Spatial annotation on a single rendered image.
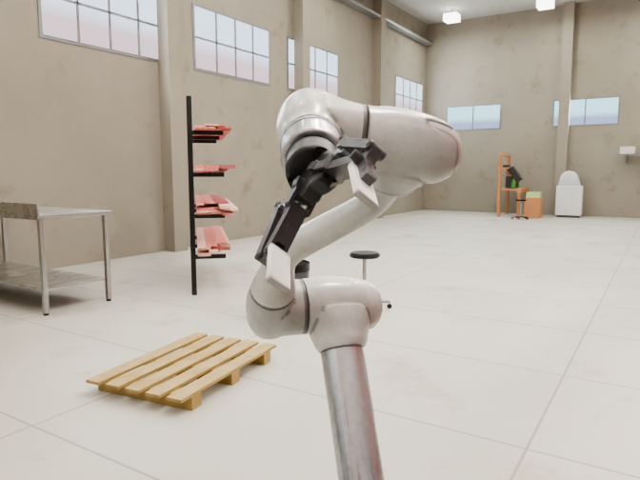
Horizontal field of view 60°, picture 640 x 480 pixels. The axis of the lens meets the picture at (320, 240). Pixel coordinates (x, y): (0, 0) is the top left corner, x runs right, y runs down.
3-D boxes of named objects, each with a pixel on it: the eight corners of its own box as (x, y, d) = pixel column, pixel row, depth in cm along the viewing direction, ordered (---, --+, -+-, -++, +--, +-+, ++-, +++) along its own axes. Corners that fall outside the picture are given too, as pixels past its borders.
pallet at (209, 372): (198, 343, 453) (198, 330, 452) (281, 358, 417) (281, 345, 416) (81, 393, 351) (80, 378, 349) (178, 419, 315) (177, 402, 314)
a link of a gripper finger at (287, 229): (301, 173, 69) (296, 176, 70) (261, 248, 64) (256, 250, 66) (325, 191, 70) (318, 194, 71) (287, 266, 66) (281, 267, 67)
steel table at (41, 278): (10, 279, 718) (4, 195, 704) (116, 300, 605) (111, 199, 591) (-62, 291, 647) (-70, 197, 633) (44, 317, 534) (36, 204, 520)
